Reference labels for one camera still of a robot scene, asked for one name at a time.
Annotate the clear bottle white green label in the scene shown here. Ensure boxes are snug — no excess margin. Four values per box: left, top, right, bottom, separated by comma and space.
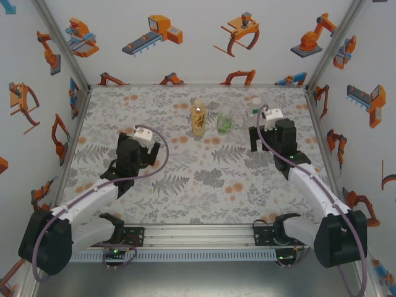
244, 97, 262, 127

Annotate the green label plastic bottle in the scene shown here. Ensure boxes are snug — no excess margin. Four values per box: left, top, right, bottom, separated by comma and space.
217, 106, 233, 134

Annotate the yellow label plastic bottle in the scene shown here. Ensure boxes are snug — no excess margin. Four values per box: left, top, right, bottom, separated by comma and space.
190, 98, 207, 137

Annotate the blue orange gantry sticker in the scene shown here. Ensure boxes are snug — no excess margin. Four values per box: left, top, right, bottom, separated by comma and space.
0, 0, 16, 15
274, 72, 308, 87
371, 259, 396, 290
68, 77, 80, 121

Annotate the orange conveyor belt sticker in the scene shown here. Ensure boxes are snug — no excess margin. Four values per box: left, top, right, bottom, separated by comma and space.
121, 14, 184, 58
346, 84, 387, 129

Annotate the orange blue machine sticker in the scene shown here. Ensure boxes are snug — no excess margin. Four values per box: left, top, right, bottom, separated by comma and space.
332, 35, 358, 71
64, 17, 100, 59

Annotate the orange claw gripper sticker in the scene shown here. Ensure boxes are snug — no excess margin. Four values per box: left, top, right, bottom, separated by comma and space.
213, 11, 262, 58
8, 82, 41, 136

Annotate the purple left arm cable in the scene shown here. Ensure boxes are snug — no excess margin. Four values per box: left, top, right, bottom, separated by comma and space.
32, 124, 170, 283

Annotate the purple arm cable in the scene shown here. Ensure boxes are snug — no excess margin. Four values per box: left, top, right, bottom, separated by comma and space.
32, 124, 170, 283
256, 104, 368, 297

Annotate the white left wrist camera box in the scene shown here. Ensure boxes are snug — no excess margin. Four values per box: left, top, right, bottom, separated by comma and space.
133, 125, 155, 146

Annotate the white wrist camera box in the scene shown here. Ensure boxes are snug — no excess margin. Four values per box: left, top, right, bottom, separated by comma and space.
262, 108, 284, 131
133, 125, 155, 146

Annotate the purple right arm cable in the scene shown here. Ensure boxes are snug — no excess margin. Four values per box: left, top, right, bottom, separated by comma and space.
256, 104, 368, 297

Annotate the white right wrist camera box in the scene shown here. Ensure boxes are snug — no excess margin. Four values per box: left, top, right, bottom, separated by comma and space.
262, 108, 284, 131

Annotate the aluminium table side rail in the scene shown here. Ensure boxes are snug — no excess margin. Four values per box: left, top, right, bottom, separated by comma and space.
304, 86, 344, 211
54, 86, 93, 211

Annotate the aluminium table back rail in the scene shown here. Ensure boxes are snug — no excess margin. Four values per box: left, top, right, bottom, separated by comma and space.
89, 83, 309, 88

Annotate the aluminium front rail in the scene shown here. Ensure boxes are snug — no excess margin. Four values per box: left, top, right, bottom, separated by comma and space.
74, 224, 316, 250

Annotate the aluminium frame post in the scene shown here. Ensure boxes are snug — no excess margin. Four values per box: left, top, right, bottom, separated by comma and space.
30, 0, 92, 93
304, 0, 369, 93

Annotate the slotted grey cable duct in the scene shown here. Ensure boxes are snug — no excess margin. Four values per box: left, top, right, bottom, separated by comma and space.
69, 249, 277, 262

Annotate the aluminium frame leg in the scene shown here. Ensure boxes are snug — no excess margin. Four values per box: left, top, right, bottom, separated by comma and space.
17, 273, 40, 297
355, 265, 383, 297

